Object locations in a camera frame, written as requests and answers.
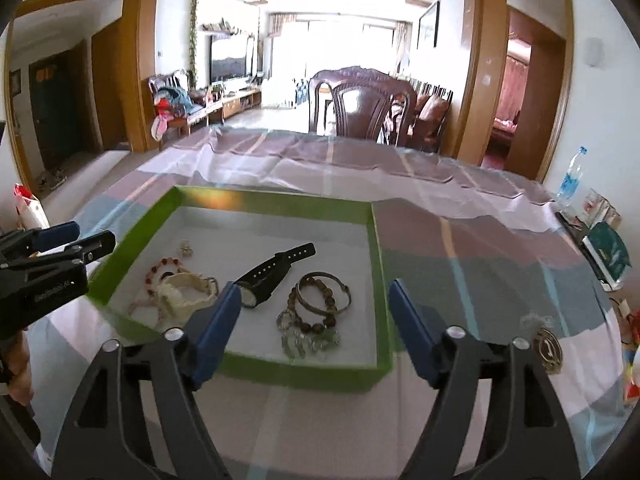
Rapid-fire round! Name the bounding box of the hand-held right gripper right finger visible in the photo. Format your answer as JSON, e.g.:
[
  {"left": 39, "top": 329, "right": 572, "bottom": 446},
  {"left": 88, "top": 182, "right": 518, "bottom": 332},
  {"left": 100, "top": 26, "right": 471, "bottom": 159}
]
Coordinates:
[{"left": 387, "top": 278, "right": 584, "bottom": 480}]

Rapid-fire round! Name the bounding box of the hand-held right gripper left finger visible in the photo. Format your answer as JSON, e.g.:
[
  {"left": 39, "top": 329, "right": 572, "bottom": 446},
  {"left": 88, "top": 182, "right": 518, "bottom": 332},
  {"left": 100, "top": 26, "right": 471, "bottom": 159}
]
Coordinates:
[{"left": 52, "top": 281, "right": 244, "bottom": 480}]

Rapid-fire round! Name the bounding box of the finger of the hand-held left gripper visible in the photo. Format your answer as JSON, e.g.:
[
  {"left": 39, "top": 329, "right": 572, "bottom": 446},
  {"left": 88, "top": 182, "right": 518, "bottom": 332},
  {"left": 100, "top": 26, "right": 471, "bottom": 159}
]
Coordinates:
[
  {"left": 59, "top": 230, "right": 117, "bottom": 267},
  {"left": 34, "top": 221, "right": 81, "bottom": 254}
]

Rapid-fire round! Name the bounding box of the green cardboard box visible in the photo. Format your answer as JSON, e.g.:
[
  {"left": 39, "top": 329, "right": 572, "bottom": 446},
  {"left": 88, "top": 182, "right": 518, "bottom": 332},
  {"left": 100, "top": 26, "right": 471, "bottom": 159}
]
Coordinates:
[{"left": 84, "top": 186, "right": 395, "bottom": 394}]

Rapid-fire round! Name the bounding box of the red bead bracelet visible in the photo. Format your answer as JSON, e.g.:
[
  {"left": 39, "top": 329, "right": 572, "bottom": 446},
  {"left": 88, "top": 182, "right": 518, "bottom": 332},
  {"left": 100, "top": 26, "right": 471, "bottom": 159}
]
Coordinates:
[{"left": 144, "top": 257, "right": 182, "bottom": 287}]

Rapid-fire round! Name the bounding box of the pale pink bead bracelet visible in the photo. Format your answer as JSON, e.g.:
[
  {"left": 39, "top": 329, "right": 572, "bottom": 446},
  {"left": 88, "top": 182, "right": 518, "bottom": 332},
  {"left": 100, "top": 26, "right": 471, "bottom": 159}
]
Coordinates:
[{"left": 127, "top": 294, "right": 166, "bottom": 328}]

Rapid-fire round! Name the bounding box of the brown wooden bead bracelet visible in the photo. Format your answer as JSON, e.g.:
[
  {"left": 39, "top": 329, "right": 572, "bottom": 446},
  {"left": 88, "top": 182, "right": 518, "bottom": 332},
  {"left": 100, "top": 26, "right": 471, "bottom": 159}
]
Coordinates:
[{"left": 287, "top": 276, "right": 339, "bottom": 336}]

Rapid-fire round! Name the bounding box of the clear crystal bracelet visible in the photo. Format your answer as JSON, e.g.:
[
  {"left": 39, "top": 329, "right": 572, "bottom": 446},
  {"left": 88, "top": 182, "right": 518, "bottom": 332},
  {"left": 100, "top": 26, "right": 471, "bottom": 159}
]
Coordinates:
[{"left": 276, "top": 309, "right": 344, "bottom": 365}]

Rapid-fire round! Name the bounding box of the grey metal bangle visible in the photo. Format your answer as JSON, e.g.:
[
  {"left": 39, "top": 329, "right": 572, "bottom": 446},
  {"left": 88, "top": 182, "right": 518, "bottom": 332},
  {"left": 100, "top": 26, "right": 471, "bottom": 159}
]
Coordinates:
[{"left": 295, "top": 271, "right": 352, "bottom": 317}]

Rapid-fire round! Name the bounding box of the person's left hand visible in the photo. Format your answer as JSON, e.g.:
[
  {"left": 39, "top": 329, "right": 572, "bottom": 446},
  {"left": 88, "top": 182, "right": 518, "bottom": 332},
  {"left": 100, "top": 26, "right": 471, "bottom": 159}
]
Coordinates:
[{"left": 0, "top": 327, "right": 34, "bottom": 407}]

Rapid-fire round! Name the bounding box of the red white paper bag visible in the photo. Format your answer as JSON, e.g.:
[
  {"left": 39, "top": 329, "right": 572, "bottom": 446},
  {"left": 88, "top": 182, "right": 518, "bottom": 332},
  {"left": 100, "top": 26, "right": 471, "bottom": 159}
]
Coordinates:
[{"left": 12, "top": 182, "right": 51, "bottom": 234}]

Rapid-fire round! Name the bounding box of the black wristwatch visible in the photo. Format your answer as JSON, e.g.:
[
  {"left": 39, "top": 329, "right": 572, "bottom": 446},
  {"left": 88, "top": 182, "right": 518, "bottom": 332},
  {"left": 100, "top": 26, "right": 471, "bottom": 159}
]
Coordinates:
[{"left": 234, "top": 242, "right": 317, "bottom": 310}]

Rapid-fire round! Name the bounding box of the dark entrance door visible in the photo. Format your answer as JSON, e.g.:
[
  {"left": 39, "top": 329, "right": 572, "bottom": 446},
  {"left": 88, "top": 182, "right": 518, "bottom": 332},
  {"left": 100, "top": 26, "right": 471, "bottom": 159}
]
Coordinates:
[{"left": 27, "top": 51, "right": 82, "bottom": 172}]

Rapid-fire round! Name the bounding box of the pile of colourful clothes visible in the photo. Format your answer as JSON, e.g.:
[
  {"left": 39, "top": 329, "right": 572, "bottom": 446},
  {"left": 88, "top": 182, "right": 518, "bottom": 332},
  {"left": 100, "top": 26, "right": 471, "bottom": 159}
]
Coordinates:
[{"left": 151, "top": 85, "right": 195, "bottom": 139}]

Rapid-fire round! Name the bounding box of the wooden bench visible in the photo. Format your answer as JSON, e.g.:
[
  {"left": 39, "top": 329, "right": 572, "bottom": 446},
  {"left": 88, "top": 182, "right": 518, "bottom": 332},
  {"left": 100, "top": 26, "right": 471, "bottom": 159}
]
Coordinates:
[{"left": 148, "top": 72, "right": 224, "bottom": 139}]

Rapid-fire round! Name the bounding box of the wooden television cabinet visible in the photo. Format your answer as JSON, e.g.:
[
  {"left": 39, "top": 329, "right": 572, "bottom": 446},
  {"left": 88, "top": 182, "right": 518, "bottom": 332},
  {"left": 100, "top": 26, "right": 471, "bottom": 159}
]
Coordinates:
[{"left": 220, "top": 87, "right": 264, "bottom": 121}]

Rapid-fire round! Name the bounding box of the dark green book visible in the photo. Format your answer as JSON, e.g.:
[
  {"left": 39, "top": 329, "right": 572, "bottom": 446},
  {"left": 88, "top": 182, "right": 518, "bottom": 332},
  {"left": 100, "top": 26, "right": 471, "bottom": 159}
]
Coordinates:
[{"left": 581, "top": 220, "right": 633, "bottom": 289}]

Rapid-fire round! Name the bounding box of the dark wooden sofa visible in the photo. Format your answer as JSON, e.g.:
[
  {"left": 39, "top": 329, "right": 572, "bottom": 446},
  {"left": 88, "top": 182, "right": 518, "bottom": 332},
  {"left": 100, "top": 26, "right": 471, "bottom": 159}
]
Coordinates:
[{"left": 395, "top": 76, "right": 454, "bottom": 154}]

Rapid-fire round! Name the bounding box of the clear water bottle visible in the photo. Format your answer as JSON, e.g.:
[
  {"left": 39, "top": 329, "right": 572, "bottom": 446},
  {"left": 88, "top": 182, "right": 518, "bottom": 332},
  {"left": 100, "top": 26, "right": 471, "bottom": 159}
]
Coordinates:
[{"left": 556, "top": 146, "right": 587, "bottom": 209}]

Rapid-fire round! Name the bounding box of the dark wooden dining chair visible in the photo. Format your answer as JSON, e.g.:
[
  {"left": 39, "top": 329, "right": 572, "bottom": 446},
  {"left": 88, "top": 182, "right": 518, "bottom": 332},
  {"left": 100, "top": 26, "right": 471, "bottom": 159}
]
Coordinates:
[{"left": 308, "top": 66, "right": 419, "bottom": 147}]

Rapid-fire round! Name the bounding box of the flat screen television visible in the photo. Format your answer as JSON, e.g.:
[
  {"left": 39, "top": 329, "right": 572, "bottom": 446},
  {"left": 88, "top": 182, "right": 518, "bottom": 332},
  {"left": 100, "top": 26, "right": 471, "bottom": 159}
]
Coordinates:
[{"left": 209, "top": 34, "right": 252, "bottom": 86}]

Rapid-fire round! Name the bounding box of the hanging green vine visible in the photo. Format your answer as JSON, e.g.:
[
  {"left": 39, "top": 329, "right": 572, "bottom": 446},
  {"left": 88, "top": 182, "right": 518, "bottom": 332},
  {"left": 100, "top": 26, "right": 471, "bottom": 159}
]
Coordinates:
[{"left": 188, "top": 0, "right": 200, "bottom": 89}]

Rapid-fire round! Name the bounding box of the cream lace bracelet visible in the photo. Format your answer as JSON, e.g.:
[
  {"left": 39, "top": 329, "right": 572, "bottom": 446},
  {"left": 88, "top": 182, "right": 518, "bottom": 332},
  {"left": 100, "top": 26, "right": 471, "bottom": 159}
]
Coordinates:
[{"left": 156, "top": 271, "right": 221, "bottom": 326}]

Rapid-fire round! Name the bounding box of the framed wall picture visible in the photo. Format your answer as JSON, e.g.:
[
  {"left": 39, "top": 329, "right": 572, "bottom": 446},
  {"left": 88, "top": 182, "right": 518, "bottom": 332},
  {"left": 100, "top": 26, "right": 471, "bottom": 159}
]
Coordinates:
[{"left": 417, "top": 0, "right": 441, "bottom": 50}]

